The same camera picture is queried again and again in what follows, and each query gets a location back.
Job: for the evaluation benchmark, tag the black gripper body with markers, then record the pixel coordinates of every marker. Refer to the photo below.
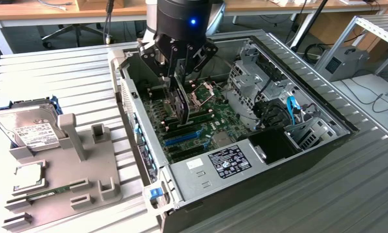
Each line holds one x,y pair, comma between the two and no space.
181,24

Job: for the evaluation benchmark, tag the graphics card with black fan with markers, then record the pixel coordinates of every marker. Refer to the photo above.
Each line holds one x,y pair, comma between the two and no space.
181,106

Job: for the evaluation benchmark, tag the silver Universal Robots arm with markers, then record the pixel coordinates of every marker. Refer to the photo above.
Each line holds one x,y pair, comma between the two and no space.
218,17

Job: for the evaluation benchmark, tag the silver perforated disk bay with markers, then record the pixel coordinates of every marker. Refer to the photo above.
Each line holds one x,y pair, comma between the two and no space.
243,72

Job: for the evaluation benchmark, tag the metal socket cover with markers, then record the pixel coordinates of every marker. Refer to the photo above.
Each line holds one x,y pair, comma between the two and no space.
203,93

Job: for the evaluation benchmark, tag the green motherboard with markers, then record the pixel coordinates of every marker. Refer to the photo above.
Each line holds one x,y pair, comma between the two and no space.
226,114

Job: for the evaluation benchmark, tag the office chair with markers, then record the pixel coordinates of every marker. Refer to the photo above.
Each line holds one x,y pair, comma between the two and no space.
78,31

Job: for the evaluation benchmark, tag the RAM stick with white label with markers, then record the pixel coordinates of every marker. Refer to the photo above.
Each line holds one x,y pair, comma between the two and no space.
201,120

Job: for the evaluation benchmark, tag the wooden box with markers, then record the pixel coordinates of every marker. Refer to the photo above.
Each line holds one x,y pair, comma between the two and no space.
93,4

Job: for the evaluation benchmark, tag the blue expansion slot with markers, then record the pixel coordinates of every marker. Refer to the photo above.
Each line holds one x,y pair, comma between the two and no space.
181,140

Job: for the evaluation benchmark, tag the silver chipset heatsink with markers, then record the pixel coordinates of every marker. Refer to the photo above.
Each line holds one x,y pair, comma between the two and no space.
223,140

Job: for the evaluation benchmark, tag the black pole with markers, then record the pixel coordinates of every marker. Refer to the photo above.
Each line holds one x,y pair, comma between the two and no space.
321,7

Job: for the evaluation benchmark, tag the grey control box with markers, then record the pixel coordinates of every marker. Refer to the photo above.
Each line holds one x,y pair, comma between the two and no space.
344,65

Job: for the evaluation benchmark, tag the silver hard disk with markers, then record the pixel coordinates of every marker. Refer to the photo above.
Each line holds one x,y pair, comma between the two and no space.
29,126

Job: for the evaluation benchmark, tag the wooden desk with panel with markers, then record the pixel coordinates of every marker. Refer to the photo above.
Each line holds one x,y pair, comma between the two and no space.
350,7

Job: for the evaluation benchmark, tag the blue disk caddy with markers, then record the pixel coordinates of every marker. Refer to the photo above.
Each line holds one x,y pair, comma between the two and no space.
2,105

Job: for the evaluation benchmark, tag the grey power supply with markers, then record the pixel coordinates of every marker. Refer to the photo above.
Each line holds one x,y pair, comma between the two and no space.
194,179

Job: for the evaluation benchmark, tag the grey parts rack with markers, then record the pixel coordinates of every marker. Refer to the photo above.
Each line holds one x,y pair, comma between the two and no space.
69,174

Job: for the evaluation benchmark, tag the blue case latch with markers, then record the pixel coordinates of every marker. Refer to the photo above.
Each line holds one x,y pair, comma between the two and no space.
155,193

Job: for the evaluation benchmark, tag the silver CPU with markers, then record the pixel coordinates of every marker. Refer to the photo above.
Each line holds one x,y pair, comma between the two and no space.
27,177

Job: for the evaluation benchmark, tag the green RAM stick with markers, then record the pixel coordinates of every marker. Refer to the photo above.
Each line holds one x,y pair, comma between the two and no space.
49,194

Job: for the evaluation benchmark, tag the open black PC case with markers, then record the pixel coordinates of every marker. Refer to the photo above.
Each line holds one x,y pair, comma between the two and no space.
230,213

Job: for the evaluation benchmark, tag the silver disk bay bracket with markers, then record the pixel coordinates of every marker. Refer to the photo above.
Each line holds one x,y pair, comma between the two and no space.
310,138

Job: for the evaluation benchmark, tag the aluminium frame rack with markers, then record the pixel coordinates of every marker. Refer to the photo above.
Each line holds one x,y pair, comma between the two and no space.
382,29

